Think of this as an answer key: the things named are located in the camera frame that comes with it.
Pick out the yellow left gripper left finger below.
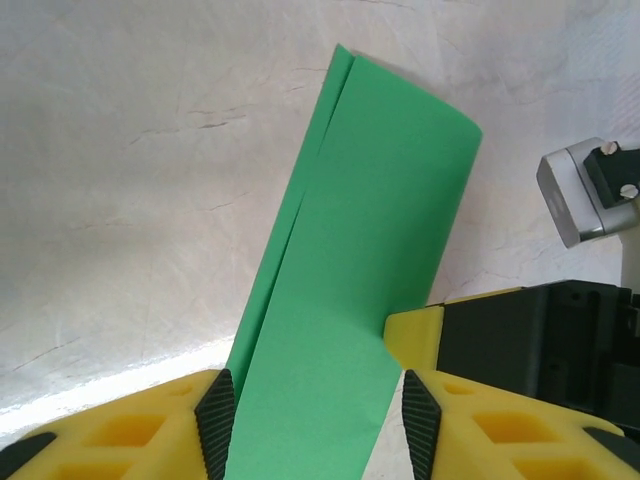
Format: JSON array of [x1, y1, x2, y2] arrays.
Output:
[[0, 367, 236, 480]]

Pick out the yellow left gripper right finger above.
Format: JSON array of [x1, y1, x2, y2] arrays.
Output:
[[401, 368, 627, 480]]

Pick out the green paper sheet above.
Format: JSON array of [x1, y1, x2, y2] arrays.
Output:
[[224, 43, 484, 480]]

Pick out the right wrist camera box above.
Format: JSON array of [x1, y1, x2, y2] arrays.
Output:
[[536, 137, 640, 250]]

